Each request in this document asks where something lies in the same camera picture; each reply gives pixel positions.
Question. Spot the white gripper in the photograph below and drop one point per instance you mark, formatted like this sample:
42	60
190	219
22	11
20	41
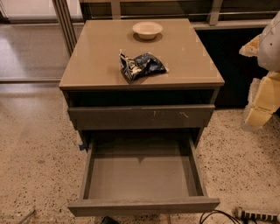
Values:
269	49

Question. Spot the blue chip bag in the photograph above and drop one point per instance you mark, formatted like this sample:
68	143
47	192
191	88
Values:
143	65

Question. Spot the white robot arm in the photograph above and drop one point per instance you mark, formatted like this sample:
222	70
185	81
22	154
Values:
269	52

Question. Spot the closed grey top drawer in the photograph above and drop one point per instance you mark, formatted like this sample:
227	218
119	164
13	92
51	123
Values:
141	117

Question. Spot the grey drawer cabinet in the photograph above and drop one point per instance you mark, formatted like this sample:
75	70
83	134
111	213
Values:
93	75

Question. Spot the open grey middle drawer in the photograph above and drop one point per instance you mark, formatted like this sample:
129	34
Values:
139	176

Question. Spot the black object under drawer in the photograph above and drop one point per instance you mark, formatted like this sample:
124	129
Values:
108	220

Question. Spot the white power strip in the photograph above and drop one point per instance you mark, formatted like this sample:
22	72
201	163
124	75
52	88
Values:
243	214

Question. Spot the white ceramic bowl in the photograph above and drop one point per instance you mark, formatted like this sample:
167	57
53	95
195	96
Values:
147	30

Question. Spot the blue tape piece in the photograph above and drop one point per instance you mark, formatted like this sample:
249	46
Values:
81	147

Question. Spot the metal rod on floor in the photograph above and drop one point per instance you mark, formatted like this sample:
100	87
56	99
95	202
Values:
26	217

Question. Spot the metal window frame post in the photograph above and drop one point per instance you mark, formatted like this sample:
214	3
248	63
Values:
66	25

